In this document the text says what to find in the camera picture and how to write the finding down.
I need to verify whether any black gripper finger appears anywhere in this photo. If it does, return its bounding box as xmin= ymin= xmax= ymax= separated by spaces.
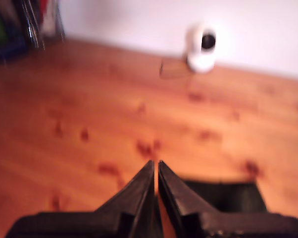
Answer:
xmin=94 ymin=160 xmax=156 ymax=214
xmin=157 ymin=160 xmax=220 ymax=214

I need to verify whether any dark green underwear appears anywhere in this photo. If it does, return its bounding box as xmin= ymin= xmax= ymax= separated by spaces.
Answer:
xmin=183 ymin=179 xmax=268 ymax=214

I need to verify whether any blue box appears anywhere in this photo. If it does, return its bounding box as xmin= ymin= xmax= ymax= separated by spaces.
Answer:
xmin=0 ymin=9 xmax=28 ymax=65

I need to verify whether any metal wire utensil holder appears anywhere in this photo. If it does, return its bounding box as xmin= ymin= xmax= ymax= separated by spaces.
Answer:
xmin=20 ymin=0 xmax=65 ymax=50

